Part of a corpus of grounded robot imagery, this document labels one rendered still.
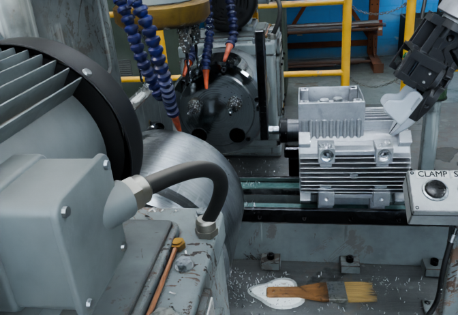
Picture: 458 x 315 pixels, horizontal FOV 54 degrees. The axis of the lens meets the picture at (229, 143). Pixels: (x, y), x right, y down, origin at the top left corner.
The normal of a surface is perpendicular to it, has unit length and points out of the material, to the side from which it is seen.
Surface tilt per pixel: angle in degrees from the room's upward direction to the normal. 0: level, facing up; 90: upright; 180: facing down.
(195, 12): 90
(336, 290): 0
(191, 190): 39
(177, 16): 90
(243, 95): 90
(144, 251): 0
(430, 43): 90
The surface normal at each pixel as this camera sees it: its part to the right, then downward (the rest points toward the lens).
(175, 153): 0.27, -0.86
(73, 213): 0.98, -0.01
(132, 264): -0.08, -0.91
